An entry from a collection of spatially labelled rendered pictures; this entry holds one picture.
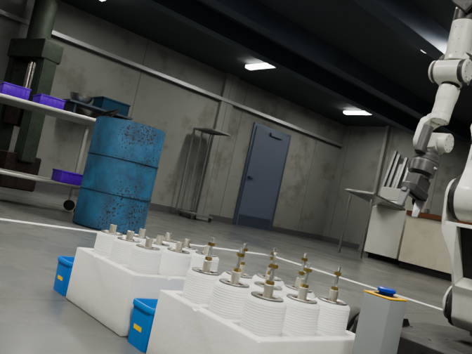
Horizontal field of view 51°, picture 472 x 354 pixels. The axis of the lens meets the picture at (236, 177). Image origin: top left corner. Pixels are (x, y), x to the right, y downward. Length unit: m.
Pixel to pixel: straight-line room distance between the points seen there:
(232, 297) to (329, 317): 0.26
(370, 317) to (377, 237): 8.16
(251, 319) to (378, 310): 0.28
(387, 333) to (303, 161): 10.53
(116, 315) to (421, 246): 7.01
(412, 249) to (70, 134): 5.67
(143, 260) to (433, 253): 6.89
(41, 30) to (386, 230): 6.37
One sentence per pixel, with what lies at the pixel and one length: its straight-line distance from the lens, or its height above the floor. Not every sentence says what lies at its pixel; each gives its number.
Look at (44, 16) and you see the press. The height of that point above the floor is 2.37.
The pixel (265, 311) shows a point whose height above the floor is 0.23.
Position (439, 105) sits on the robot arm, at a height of 0.92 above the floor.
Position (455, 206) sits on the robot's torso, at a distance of 1.63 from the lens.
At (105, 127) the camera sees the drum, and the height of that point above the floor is 0.82.
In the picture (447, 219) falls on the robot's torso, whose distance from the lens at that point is 1.67.
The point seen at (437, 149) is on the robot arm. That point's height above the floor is 0.77.
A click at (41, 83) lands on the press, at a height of 1.44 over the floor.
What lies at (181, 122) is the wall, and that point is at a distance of 9.38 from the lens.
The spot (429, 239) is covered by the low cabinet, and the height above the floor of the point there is 0.52.
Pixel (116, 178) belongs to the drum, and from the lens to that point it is 4.10.
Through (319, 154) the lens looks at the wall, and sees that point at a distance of 12.05.
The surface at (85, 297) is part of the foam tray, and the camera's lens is 1.73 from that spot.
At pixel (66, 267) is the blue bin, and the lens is 1.88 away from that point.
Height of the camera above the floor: 0.44
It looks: 3 degrees up
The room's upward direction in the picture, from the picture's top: 12 degrees clockwise
